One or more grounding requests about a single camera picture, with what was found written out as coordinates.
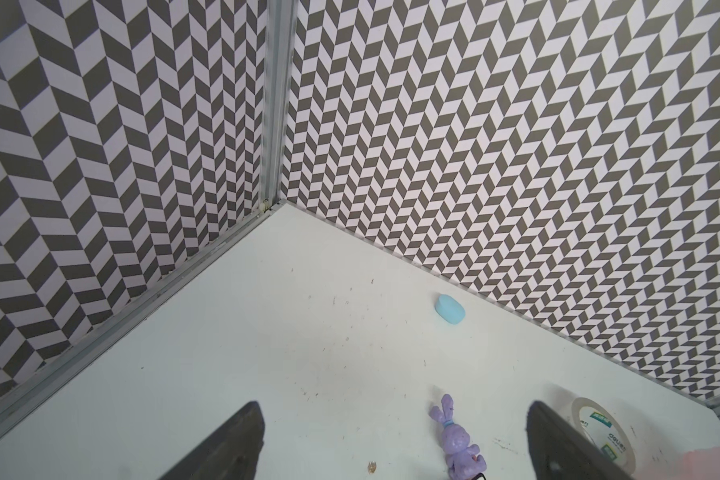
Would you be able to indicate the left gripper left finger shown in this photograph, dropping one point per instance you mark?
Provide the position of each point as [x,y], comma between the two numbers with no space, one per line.
[231,452]

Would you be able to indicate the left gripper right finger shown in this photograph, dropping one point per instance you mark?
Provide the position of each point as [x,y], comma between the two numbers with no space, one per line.
[558,452]

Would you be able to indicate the pink plastic bag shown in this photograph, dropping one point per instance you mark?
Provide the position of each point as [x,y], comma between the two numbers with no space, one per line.
[703,464]

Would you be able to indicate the clear tape roll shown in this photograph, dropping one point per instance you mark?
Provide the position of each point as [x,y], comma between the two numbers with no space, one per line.
[600,427]

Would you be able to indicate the purple bunny toy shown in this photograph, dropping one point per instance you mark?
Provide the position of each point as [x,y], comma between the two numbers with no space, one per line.
[463,459]

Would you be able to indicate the light blue soap piece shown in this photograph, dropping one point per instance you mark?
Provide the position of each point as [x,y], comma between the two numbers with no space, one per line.
[449,309]

